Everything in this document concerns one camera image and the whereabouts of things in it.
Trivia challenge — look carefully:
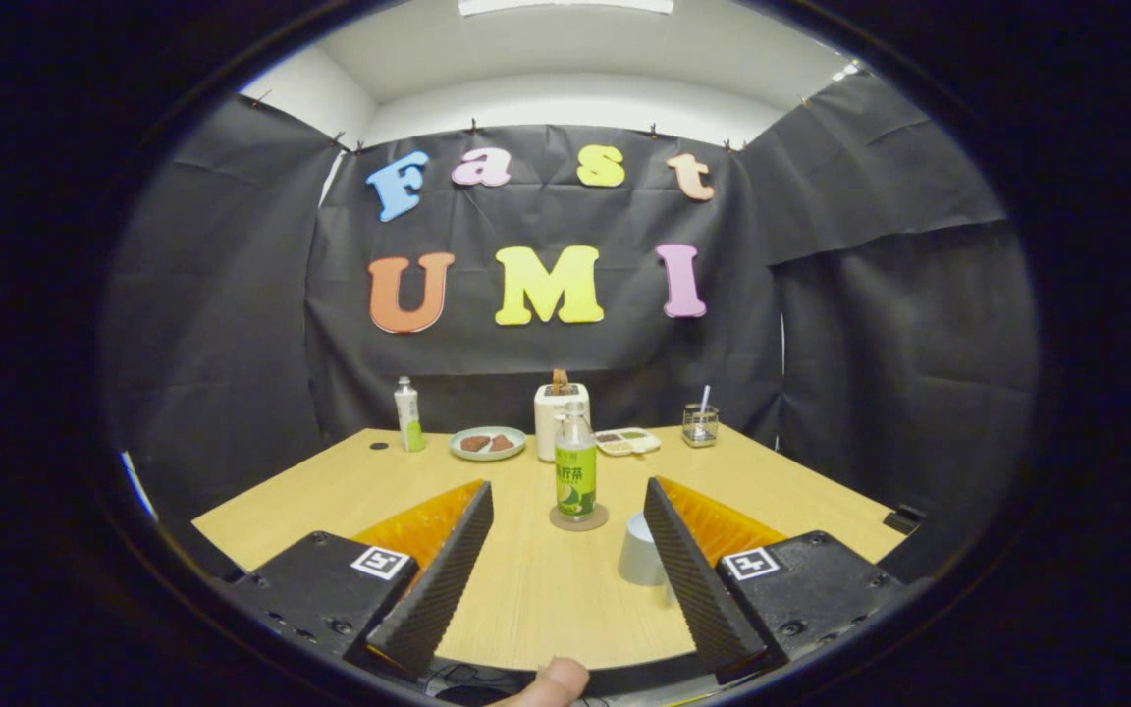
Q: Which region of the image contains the small white green bottle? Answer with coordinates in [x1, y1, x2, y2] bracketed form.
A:
[394, 376, 426, 454]

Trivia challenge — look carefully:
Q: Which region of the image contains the clear bottle with green label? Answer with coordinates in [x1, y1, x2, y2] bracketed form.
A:
[555, 401, 598, 521]

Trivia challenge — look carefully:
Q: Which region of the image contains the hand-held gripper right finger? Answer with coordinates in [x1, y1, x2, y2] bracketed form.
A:
[643, 476, 905, 685]

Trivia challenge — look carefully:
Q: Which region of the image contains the round brown coaster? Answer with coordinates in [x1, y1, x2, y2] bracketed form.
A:
[550, 503, 610, 533]

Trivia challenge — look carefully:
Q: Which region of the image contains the wooden table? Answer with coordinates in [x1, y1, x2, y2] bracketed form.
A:
[190, 424, 910, 674]

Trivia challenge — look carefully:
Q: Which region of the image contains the pale green plate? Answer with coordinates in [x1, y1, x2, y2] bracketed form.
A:
[449, 426, 528, 462]

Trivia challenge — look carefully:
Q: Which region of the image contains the white toaster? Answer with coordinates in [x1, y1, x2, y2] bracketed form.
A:
[534, 382, 591, 462]

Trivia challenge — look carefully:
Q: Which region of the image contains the white divided snack dish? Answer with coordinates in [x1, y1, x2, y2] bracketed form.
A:
[594, 428, 662, 458]

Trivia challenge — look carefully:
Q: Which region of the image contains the long ceiling light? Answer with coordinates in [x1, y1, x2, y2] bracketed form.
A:
[458, 0, 674, 17]

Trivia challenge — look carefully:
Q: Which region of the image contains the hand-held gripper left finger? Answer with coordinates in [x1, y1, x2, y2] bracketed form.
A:
[232, 479, 495, 683]

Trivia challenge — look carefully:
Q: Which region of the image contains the white cup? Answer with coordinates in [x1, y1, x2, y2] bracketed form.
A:
[618, 512, 670, 588]

